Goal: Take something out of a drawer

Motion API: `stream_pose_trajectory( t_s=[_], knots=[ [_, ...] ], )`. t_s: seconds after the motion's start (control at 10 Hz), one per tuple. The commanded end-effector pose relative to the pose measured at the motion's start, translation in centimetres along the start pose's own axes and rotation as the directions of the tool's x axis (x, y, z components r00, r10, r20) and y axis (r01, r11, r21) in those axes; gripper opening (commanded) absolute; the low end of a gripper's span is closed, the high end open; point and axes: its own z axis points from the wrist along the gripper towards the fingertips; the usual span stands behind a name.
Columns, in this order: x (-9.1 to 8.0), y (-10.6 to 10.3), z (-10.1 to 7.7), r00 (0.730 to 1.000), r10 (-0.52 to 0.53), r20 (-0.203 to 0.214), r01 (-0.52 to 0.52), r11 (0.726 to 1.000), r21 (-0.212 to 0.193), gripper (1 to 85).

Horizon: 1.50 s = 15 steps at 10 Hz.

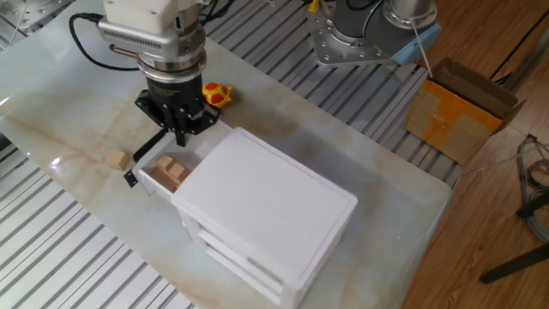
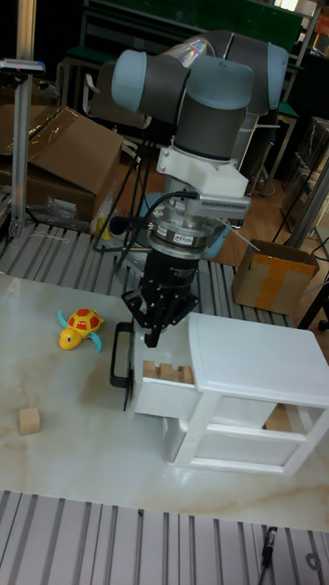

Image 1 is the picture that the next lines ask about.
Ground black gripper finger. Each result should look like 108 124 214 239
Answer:
179 105 220 148
135 88 183 146

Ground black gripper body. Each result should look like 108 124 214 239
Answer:
144 73 206 118

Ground black drawer handle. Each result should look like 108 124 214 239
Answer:
124 127 169 189

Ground white drawer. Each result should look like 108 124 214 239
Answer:
131 119 232 203

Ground wooden blocks in drawer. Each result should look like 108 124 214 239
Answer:
148 154 192 194

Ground white drawer cabinet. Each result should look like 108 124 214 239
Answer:
171 127 359 309

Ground yellow orange turtle toy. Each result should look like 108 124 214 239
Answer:
202 82 233 108

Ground small wooden cube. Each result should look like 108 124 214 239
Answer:
105 149 130 172

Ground perforated metal plate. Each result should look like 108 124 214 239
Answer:
0 0 73 33

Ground cardboard box with orange tape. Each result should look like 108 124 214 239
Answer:
401 57 527 167

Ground short black stand foot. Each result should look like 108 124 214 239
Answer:
516 191 549 219

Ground black stand leg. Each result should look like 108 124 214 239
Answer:
479 242 549 285

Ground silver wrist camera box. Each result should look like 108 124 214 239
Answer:
97 16 182 60

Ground black cable loop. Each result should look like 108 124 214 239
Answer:
199 0 237 25

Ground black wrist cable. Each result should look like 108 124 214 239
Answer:
68 12 141 72

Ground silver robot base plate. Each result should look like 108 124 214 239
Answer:
307 3 398 68

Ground white cable tie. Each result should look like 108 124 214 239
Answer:
409 16 436 81

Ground thin grey floor cable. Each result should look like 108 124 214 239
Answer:
461 143 549 179

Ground bundle of floor cables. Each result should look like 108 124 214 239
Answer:
516 134 549 244

